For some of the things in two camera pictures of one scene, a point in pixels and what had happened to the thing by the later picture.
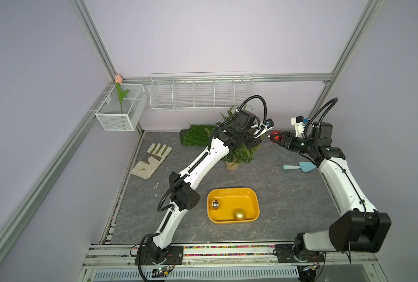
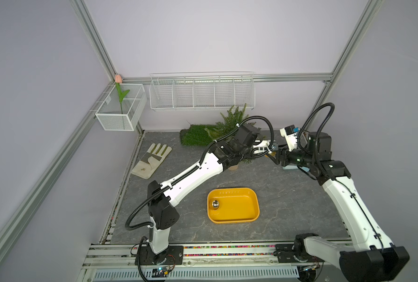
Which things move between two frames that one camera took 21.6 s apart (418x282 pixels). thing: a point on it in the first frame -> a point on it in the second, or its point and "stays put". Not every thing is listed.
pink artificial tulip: [118, 80] stays put
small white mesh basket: [109, 112] stays put
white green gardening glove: [148, 165] stays put
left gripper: [255, 143] -> [251, 157]
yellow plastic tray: [232, 205] stays put
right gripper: [286, 138] -> [285, 153]
